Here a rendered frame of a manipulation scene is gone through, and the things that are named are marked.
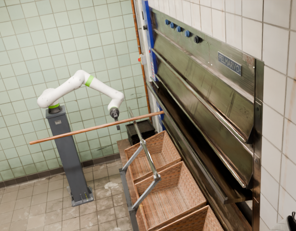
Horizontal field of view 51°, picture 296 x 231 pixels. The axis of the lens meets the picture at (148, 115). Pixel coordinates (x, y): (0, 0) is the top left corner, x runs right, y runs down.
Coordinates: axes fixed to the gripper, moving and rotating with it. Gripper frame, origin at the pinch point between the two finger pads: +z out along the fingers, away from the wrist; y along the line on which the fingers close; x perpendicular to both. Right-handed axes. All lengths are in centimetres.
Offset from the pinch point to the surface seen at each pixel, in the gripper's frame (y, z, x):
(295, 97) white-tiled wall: -84, 175, -52
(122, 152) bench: 61, -44, 0
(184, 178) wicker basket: 44, 47, -46
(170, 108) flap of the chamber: -21, 38, -43
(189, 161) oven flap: 24, 51, -50
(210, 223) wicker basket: 42, 103, -46
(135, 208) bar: 24, 88, 3
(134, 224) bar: 38, 89, 6
